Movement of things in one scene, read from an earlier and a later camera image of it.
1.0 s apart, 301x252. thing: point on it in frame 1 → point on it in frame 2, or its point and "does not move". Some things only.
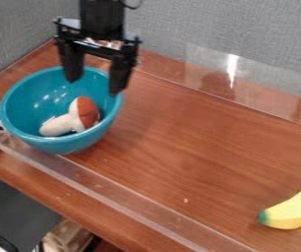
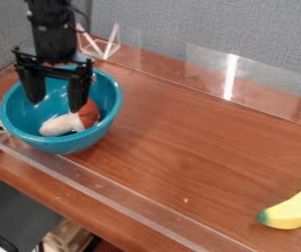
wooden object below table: (68, 237) does not move
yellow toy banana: (295, 212) does not move
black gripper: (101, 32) → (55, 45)
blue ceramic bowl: (41, 94) does not move
